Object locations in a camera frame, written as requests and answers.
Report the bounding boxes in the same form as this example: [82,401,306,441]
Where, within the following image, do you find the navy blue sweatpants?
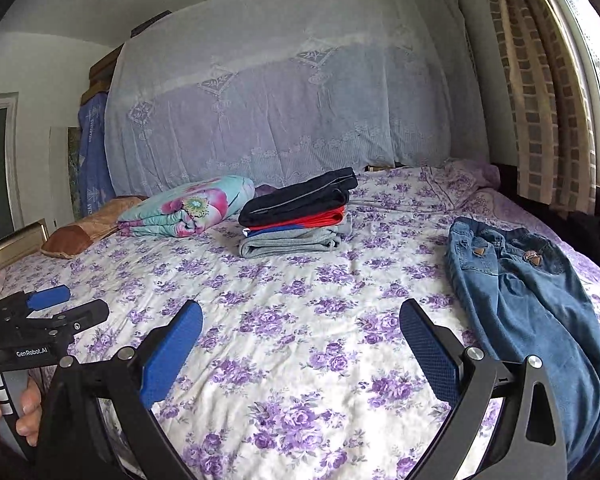
[238,167,358,228]

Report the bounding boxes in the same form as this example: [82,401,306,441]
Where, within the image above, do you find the person's left hand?
[0,376,44,435]

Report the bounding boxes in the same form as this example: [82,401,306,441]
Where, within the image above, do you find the brown orange pillow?
[40,196,145,259]

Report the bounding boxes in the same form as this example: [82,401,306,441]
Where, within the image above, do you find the blue patterned hanging cloth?
[78,92,114,217]

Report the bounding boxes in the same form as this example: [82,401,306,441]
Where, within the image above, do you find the blue denim jeans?
[446,218,600,479]

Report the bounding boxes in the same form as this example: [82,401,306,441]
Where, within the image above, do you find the folded floral turquoise quilt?
[118,176,254,237]

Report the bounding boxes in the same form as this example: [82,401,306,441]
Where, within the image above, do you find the purple floral bed sheet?
[0,159,600,480]

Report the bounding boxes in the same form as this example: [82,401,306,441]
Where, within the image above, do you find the folded grey garment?
[238,212,352,259]

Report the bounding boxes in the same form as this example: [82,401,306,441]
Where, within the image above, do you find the folded red blue garment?
[242,206,346,237]

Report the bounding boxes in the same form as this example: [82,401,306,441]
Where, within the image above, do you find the beige checked curtain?
[489,0,596,214]

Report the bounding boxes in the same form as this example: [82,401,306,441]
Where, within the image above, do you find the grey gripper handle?
[0,370,35,462]

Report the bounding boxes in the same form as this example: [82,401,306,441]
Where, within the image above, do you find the window with white frame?
[0,93,23,239]

